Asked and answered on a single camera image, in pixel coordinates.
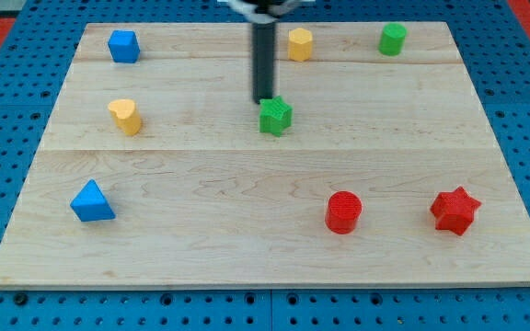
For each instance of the wooden board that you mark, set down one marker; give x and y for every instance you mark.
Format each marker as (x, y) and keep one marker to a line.
(204, 200)

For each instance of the red star block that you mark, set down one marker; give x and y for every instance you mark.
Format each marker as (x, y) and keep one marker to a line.
(454, 211)

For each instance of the green cylinder block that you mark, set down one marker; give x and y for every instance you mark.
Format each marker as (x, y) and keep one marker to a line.
(392, 39)

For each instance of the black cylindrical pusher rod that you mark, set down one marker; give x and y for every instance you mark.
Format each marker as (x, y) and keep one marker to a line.
(263, 44)

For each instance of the green star block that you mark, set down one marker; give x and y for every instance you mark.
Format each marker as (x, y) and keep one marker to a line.
(275, 116)

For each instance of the blue cube block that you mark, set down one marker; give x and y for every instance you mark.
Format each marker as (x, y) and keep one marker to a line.
(123, 46)

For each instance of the blue triangle block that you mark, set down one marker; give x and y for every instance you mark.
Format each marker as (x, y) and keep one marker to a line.
(90, 204)

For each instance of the red cylinder block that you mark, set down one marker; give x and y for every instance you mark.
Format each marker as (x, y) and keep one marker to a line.
(343, 212)

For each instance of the yellow heart block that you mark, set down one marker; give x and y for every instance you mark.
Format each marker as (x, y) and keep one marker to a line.
(125, 115)

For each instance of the yellow hexagon block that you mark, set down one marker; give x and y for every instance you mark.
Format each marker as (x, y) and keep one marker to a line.
(300, 44)

